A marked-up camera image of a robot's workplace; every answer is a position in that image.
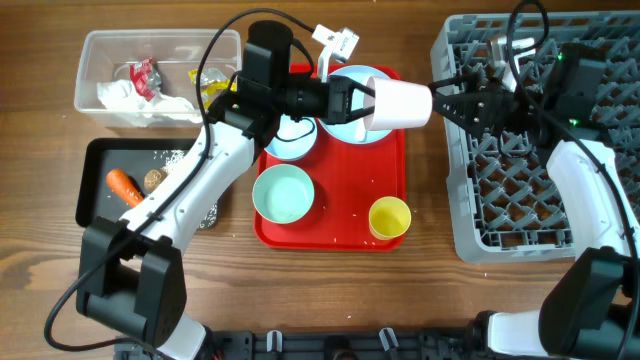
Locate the yellow plastic cup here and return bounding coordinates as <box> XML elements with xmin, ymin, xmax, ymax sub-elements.
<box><xmin>368</xmin><ymin>196</ymin><xmax>412</xmax><ymax>240</ymax></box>

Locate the orange carrot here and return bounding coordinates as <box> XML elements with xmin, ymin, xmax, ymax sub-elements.
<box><xmin>106</xmin><ymin>168</ymin><xmax>144</xmax><ymax>208</ymax></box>

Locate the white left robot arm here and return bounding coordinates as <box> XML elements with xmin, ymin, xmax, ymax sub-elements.
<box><xmin>76</xmin><ymin>20</ymin><xmax>361</xmax><ymax>359</ymax></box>

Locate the pink plastic cup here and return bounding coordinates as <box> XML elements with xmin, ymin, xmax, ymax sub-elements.
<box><xmin>363</xmin><ymin>77</ymin><xmax>433</xmax><ymax>131</ymax></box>

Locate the green bowl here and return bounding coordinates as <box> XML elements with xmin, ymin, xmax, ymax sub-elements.
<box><xmin>252</xmin><ymin>164</ymin><xmax>315</xmax><ymax>224</ymax></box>

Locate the red foil wrapper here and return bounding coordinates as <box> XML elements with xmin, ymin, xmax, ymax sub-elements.
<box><xmin>129</xmin><ymin>57</ymin><xmax>162</xmax><ymax>102</ymax></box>

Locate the red plastic tray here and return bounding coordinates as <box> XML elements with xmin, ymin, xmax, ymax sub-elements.
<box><xmin>253</xmin><ymin>62</ymin><xmax>407</xmax><ymax>253</ymax></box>

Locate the white plastic spoon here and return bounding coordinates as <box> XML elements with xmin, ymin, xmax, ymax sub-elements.
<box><xmin>355</xmin><ymin>124</ymin><xmax>367</xmax><ymax>142</ymax></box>

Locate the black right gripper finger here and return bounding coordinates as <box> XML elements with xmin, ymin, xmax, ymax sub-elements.
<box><xmin>434</xmin><ymin>100</ymin><xmax>475</xmax><ymax>131</ymax></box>
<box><xmin>428</xmin><ymin>74</ymin><xmax>478</xmax><ymax>100</ymax></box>

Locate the black rectangular tray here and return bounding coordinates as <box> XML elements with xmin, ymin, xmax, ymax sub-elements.
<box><xmin>75</xmin><ymin>138</ymin><xmax>195</xmax><ymax>227</ymax></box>

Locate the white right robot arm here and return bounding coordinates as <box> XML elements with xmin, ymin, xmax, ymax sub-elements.
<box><xmin>429</xmin><ymin>38</ymin><xmax>639</xmax><ymax>359</ymax></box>

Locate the grey dishwasher rack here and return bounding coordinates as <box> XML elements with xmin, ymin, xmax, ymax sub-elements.
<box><xmin>430</xmin><ymin>11</ymin><xmax>639</xmax><ymax>264</ymax></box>

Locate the brown walnut shell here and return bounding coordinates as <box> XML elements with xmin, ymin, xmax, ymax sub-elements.
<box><xmin>144</xmin><ymin>169</ymin><xmax>167</xmax><ymax>193</ymax></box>

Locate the crumpled white tissue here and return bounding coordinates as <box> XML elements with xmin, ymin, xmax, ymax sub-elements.
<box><xmin>96</xmin><ymin>80</ymin><xmax>202</xmax><ymax>127</ymax></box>

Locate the yellow foil wrapper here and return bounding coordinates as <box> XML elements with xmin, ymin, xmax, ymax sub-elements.
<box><xmin>198</xmin><ymin>68</ymin><xmax>236</xmax><ymax>109</ymax></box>

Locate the clear plastic waste bin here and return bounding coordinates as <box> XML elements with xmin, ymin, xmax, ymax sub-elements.
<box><xmin>74</xmin><ymin>29</ymin><xmax>216</xmax><ymax>128</ymax></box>

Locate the small light blue bowl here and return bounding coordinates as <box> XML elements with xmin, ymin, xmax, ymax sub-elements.
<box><xmin>265</xmin><ymin>115</ymin><xmax>318</xmax><ymax>162</ymax></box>

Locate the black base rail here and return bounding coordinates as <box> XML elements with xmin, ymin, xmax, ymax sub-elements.
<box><xmin>113</xmin><ymin>327</ymin><xmax>560</xmax><ymax>360</ymax></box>

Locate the white rice pile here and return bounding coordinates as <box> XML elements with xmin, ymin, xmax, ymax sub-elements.
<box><xmin>159</xmin><ymin>150</ymin><xmax>186</xmax><ymax>174</ymax></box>

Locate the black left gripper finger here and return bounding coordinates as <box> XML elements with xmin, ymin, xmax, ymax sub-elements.
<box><xmin>349</xmin><ymin>106</ymin><xmax>373</xmax><ymax>121</ymax></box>
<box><xmin>351</xmin><ymin>80</ymin><xmax>375</xmax><ymax>97</ymax></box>

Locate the large light blue plate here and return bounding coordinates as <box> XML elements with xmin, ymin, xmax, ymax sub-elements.
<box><xmin>320</xmin><ymin>65</ymin><xmax>391</xmax><ymax>145</ymax></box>

